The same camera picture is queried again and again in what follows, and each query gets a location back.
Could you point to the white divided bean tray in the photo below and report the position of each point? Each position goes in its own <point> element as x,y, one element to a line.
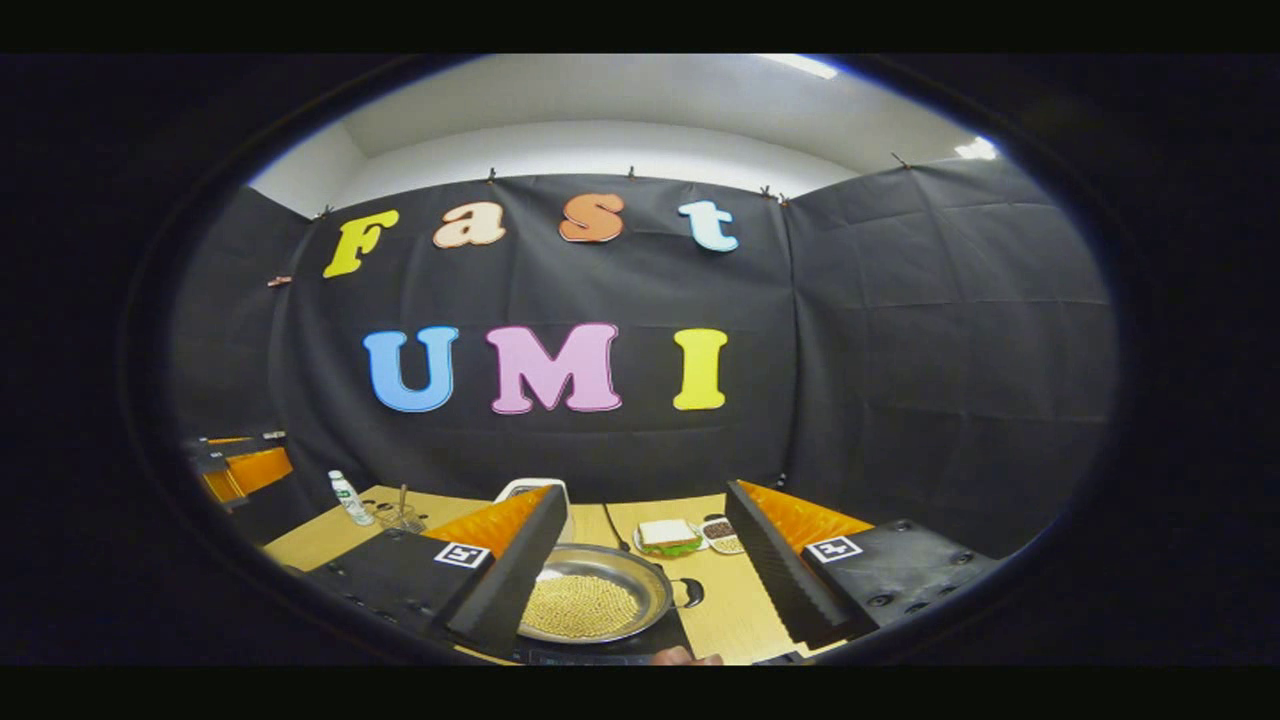
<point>722,535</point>

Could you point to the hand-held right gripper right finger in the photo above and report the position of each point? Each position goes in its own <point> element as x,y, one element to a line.
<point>770,580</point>

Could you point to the pile of dark red beans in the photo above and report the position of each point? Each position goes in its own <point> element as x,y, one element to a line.
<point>718,528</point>

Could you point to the small pile of yellow beans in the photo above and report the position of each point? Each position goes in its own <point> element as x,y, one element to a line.
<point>729,545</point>

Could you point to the pile of soybeans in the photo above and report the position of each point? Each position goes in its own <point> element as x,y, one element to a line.
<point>580,608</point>

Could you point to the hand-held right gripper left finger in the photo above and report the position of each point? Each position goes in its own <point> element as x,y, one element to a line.
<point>515,590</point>

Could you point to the sandwich with lettuce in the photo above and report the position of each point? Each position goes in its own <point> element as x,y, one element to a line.
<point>668,535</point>

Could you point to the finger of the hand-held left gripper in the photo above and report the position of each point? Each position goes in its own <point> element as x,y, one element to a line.
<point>250,472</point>
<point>245,441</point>

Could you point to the white drink bottle green label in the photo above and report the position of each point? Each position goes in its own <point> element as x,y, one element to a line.
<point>350,498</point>

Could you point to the black induction cooktop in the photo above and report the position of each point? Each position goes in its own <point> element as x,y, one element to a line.
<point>675,632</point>

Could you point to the white toaster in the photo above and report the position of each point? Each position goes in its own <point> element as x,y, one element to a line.
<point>505,490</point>

